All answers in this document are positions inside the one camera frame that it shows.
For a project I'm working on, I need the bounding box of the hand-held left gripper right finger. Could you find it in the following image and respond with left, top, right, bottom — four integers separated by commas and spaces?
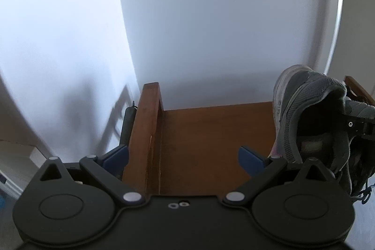
222, 146, 336, 205

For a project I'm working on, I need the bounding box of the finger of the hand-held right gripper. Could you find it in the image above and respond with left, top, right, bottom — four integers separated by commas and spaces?
341, 117, 375, 142

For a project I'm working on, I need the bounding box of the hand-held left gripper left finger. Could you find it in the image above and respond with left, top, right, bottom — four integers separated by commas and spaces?
34, 146, 146, 205

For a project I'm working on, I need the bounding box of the wooden shoe rack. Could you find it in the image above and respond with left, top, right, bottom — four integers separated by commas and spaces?
121, 76, 375, 197

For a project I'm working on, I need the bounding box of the grey sneaker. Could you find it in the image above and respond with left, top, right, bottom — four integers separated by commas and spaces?
271, 64, 375, 205

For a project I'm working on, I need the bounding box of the black umbrella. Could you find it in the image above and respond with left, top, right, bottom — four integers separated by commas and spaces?
120, 101, 138, 149

